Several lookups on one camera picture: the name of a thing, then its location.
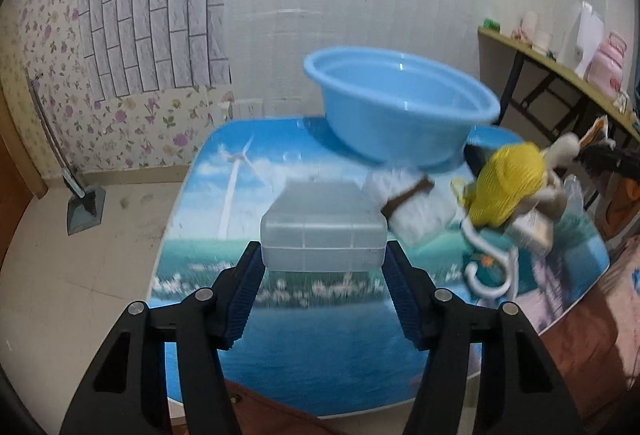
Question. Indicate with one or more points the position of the white charger plug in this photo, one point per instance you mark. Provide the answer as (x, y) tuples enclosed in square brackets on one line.
[(530, 235)]

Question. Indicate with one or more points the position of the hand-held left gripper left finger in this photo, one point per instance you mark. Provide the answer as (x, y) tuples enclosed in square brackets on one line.
[(244, 297)]

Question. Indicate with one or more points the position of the yellow and white plush toy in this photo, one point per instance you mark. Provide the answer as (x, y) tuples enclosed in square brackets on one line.
[(510, 180)]

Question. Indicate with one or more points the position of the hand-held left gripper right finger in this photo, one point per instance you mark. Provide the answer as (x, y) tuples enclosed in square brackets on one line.
[(402, 297)]

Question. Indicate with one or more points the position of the blue plastic basin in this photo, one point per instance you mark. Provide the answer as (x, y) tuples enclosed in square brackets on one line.
[(400, 115)]

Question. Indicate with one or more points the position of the pink bedding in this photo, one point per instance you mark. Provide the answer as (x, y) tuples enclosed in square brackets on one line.
[(630, 275)]

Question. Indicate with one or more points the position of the white plastic hook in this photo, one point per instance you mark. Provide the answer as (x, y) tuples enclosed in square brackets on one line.
[(492, 287)]

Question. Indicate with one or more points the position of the white items on shelf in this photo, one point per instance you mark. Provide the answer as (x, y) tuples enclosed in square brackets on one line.
[(582, 40)]

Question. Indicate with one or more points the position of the translucent plastic box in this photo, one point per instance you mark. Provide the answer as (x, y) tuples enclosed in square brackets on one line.
[(325, 225)]

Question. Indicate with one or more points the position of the wooden desk with black legs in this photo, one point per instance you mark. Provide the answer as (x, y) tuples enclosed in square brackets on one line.
[(560, 70)]

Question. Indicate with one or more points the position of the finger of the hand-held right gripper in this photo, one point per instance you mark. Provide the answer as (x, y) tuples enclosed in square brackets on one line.
[(607, 160)]

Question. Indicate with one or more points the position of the green box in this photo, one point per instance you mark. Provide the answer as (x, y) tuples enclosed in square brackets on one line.
[(492, 25)]

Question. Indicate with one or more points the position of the pink bottle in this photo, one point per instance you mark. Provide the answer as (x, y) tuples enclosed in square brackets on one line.
[(607, 65)]

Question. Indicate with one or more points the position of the beige plush toy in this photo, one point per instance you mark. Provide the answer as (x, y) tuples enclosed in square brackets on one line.
[(555, 200)]

